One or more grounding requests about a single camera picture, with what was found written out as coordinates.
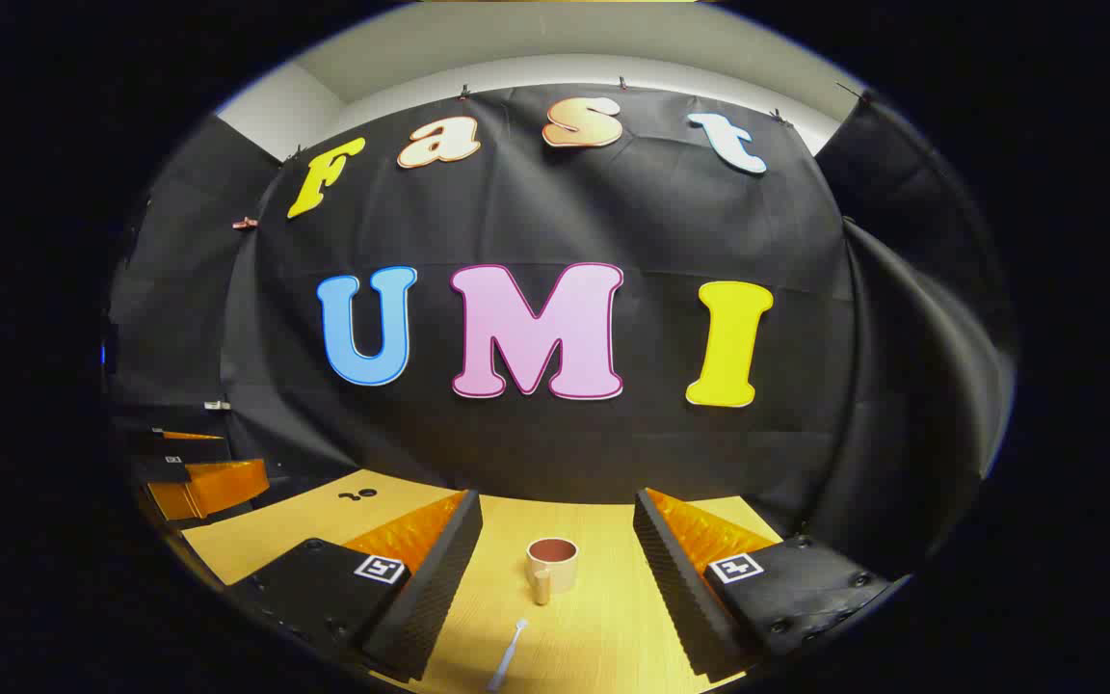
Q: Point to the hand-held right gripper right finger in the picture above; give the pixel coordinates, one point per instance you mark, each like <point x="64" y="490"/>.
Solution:
<point x="680" y="588"/>

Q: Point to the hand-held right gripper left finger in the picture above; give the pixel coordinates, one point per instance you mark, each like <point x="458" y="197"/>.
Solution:
<point x="425" y="598"/>

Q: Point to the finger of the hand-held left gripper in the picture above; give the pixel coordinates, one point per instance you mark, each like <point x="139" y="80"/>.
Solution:
<point x="198" y="450"/>
<point x="218" y="487"/>

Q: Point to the pale blue toothbrush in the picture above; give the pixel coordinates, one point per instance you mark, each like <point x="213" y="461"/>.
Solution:
<point x="509" y="655"/>

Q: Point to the beige cup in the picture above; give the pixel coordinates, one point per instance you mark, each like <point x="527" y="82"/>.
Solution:
<point x="555" y="576"/>

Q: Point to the wooden desktop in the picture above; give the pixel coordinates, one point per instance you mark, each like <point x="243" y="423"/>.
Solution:
<point x="594" y="627"/>

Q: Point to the black backdrop cloth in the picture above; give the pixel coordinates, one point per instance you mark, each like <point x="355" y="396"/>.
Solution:
<point x="613" y="212"/>

